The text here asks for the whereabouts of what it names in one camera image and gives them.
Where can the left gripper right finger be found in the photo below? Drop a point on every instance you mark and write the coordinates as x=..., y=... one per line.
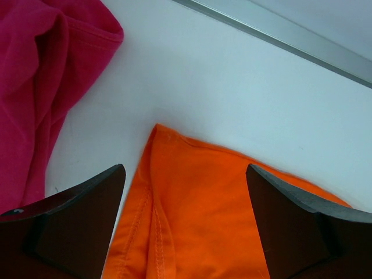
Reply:
x=306, y=236

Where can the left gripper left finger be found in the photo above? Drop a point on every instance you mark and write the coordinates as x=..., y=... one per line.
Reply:
x=66, y=235

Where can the orange t shirt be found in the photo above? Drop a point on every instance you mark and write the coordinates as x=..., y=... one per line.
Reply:
x=187, y=214

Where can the folded pink t shirt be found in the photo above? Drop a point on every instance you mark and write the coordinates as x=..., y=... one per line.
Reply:
x=51, y=54

